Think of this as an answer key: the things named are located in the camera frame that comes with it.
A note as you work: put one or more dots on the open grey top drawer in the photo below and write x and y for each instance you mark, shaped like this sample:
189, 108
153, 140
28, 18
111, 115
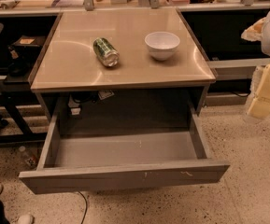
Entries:
114, 150

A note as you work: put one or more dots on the green soda can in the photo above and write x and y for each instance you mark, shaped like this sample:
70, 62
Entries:
105, 52

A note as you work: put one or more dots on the white bowl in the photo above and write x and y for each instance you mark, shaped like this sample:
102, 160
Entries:
162, 45

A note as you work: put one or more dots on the white shoe lower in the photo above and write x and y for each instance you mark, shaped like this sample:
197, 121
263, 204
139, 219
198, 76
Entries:
26, 219

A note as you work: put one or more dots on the black box with label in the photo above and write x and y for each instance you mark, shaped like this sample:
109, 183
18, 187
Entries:
30, 41

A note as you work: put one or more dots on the plastic bottle on floor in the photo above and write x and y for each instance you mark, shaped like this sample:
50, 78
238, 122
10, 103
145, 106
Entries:
28, 157

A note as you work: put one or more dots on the white power adapter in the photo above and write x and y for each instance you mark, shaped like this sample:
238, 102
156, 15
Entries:
75, 107

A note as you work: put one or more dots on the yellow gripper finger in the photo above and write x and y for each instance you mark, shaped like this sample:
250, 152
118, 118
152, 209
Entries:
258, 103

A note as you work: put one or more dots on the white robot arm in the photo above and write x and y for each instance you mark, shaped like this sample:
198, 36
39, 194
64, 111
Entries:
259, 31

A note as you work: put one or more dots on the grey cabinet desk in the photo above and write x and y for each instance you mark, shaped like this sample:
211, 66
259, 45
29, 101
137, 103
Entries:
70, 67

